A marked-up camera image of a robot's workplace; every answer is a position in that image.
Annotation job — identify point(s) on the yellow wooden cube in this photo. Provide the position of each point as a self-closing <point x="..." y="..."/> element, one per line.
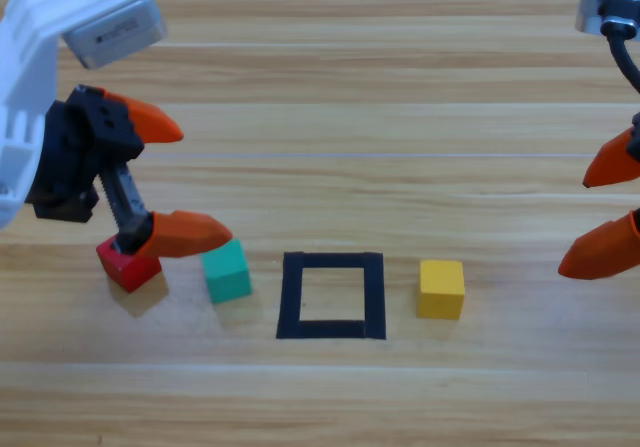
<point x="440" y="292"/>

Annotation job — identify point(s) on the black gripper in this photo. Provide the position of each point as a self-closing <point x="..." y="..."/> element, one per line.
<point x="70" y="157"/>
<point x="636" y="142"/>

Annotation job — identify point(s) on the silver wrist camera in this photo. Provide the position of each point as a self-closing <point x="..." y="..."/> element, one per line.
<point x="115" y="32"/>
<point x="592" y="7"/>

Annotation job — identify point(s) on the black tape square outline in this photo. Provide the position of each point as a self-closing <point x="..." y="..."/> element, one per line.
<point x="290" y="297"/>

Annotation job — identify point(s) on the green wooden cube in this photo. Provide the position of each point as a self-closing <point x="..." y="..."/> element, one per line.
<point x="227" y="277"/>

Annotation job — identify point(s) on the red wooden cube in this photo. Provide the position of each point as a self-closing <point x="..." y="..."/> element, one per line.
<point x="132" y="274"/>

